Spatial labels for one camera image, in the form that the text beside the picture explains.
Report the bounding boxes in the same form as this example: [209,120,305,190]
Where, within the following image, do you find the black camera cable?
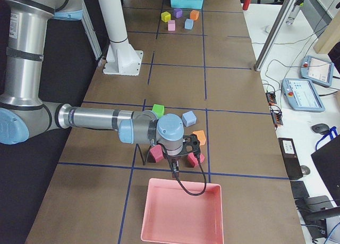
[161,145,207,197]

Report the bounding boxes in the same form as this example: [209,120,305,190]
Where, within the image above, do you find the orange circuit board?
[270,110,283,127]
[266,91,277,105]

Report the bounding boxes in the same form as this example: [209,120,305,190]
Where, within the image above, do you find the orange circuit board upper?
[266,91,277,105]

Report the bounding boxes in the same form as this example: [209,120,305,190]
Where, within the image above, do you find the crimson foam block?
[187,153,205,167]

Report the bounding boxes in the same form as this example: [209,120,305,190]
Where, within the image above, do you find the teach pendant far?
[300,55,335,87]

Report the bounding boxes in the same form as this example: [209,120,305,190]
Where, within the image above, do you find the light blue foam block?
[184,19,194,30]
[182,111,197,127]

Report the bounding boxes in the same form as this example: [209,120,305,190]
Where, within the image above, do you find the blue lanyard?
[315,126,339,151]

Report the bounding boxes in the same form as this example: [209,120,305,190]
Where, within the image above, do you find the teach pendant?
[300,55,335,87]
[282,78,325,112]

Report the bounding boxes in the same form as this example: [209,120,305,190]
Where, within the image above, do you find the black laptop corner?
[311,136,339,200]

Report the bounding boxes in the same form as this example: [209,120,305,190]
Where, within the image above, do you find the green foam block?
[152,104,165,118]

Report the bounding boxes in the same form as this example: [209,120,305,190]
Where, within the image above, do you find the red foam block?
[149,145,164,163]

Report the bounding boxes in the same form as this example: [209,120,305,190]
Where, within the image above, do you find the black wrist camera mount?
[181,134,201,157]

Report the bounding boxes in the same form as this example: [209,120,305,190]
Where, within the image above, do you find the orange foam block left side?
[190,10,200,21]

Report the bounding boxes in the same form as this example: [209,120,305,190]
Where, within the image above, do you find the orange circuit board lower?
[270,110,283,127]

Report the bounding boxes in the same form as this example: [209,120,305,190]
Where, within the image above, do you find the aluminium frame post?
[254,0,296,72]

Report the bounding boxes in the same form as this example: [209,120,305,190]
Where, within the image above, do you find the teach pendant near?
[282,78,325,112]

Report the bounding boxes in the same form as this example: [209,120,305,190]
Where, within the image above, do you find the clear plastic bottle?
[285,0,304,25]

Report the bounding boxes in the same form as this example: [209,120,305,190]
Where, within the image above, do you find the yellow foam block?
[161,11,171,23]

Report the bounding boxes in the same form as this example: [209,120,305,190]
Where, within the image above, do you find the black computer mouse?
[311,123,330,135]

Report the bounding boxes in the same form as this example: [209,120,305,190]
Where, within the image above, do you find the pink foam block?
[167,20,176,31]

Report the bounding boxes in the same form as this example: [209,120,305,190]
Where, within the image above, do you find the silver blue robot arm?
[1,0,186,157]

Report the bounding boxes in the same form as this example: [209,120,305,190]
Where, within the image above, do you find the black power brick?
[278,138,303,180]

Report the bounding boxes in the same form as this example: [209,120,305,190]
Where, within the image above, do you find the white camera mast with base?
[98,0,143,76]

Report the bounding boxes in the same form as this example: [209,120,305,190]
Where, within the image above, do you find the purple foam block left side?
[173,8,183,19]

